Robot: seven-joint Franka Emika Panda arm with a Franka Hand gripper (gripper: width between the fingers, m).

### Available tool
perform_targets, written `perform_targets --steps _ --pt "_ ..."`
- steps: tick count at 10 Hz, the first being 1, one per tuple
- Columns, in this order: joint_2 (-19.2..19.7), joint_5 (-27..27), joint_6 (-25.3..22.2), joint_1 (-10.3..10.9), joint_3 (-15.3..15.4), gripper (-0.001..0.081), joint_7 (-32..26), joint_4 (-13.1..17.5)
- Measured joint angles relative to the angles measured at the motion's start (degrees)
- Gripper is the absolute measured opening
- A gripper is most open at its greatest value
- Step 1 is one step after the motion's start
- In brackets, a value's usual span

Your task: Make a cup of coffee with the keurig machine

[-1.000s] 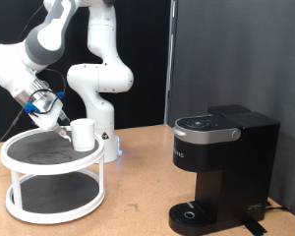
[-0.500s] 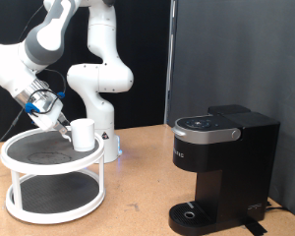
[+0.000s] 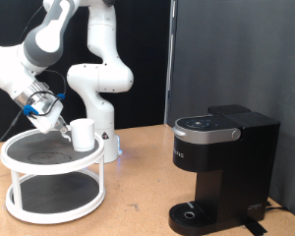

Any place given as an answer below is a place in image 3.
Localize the white mug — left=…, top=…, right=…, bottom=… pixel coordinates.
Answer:
left=60, top=118, right=96, bottom=152

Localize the blue cable clip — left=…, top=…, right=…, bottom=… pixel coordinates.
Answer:
left=23, top=104, right=39, bottom=116

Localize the white two-tier turntable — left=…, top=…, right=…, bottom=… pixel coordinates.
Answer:
left=0, top=125, right=106, bottom=225

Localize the vertical metal pole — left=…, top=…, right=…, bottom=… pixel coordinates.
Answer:
left=163, top=0, right=178, bottom=126

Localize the black tape strip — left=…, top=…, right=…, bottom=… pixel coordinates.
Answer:
left=244, top=220, right=268, bottom=236

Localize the black power cord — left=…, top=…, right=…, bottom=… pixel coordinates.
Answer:
left=265, top=200, right=290, bottom=213

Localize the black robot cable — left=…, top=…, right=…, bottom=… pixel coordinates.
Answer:
left=0, top=4, right=68, bottom=155

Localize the black Keurig coffee machine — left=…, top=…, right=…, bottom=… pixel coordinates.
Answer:
left=168, top=104, right=281, bottom=236

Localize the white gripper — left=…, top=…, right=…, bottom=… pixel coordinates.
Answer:
left=29, top=97, right=72, bottom=135

